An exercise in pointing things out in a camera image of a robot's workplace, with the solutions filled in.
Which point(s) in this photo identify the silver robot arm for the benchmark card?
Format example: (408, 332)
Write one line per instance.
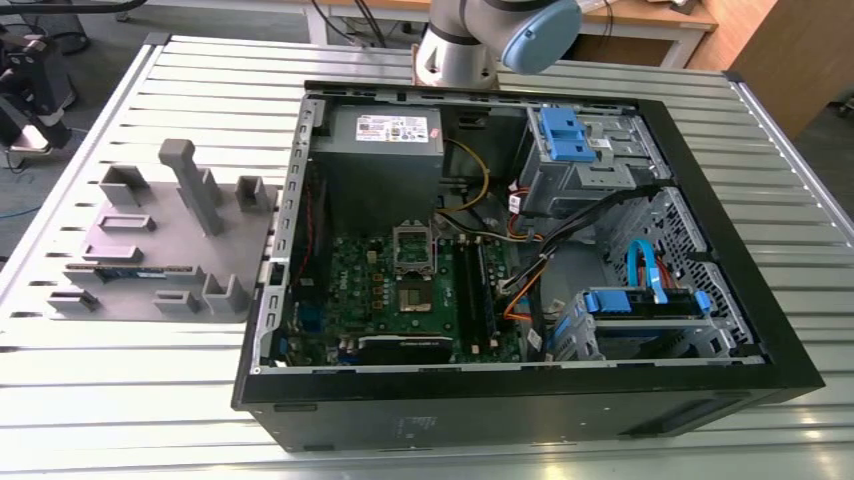
(461, 60)

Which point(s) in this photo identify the CPU socket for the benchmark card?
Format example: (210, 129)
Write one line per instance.
(417, 297)

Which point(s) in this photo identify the grey parts rack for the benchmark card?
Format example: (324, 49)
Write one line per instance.
(168, 250)

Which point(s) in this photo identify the dark RAM stick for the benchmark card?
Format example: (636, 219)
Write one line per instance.
(127, 273)

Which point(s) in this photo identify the grey power supply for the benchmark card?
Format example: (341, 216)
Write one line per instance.
(381, 130)

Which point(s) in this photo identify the green motherboard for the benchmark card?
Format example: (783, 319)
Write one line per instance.
(361, 300)

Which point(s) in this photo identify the metal locking lever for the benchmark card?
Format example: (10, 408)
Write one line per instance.
(440, 256)

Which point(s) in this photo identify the black RAM slot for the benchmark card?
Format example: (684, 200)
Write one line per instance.
(481, 295)
(466, 295)
(473, 295)

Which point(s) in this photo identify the black graphics card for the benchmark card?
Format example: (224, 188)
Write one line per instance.
(408, 350)

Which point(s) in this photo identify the blue plastic disk carrier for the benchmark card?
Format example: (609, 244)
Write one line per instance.
(568, 135)

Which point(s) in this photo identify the grey metal drive cage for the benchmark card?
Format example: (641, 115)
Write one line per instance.
(655, 327)
(601, 175)

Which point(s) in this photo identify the black PC case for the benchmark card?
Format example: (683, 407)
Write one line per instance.
(468, 410)

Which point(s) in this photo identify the wooden desk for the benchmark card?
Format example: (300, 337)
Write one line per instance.
(668, 17)

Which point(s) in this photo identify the hard disk in blue carrier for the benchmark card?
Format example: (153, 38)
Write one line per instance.
(611, 302)

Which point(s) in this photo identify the wooden cabinet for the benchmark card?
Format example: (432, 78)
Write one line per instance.
(788, 60)

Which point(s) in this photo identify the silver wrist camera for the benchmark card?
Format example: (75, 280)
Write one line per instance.
(30, 137)

